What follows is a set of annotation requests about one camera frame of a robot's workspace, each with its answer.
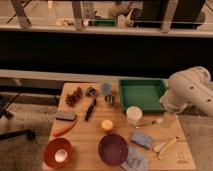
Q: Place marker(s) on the grey crumpled cloth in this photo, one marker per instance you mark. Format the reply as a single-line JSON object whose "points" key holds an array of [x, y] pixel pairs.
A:
{"points": [[135, 161]]}

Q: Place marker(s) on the green plastic tray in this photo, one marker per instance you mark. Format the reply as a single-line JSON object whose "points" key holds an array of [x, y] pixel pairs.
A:
{"points": [[144, 94]]}

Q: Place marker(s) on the red bowl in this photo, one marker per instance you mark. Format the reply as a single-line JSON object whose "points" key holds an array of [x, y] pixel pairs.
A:
{"points": [[57, 153]]}

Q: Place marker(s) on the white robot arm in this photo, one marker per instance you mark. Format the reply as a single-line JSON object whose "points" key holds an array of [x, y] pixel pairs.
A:
{"points": [[190, 86]]}

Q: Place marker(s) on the grey sponge block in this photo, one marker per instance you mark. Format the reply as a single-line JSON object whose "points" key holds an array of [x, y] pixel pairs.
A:
{"points": [[70, 116]]}

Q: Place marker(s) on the small metal spoon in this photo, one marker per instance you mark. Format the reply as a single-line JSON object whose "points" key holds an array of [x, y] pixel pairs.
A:
{"points": [[153, 122]]}

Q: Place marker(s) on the purple bowl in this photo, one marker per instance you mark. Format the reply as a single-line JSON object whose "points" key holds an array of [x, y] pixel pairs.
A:
{"points": [[113, 149]]}

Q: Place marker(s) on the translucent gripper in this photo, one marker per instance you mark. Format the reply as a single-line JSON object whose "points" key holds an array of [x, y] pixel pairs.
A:
{"points": [[169, 119]]}

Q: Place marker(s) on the black office chair base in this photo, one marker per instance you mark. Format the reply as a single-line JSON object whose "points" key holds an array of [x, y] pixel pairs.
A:
{"points": [[12, 131]]}

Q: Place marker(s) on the black dish brush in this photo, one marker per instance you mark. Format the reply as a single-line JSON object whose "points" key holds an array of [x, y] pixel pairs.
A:
{"points": [[92, 93]]}

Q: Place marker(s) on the yellow round fruit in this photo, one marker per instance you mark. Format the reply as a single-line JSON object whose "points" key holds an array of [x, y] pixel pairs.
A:
{"points": [[107, 125]]}

